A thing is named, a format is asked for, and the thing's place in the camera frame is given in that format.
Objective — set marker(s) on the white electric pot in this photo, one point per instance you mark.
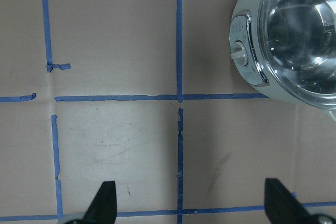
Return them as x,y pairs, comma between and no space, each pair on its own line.
246,53

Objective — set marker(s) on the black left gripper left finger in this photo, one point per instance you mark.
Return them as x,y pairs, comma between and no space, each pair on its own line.
103,208

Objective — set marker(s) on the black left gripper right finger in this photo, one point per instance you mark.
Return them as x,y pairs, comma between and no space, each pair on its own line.
282,207

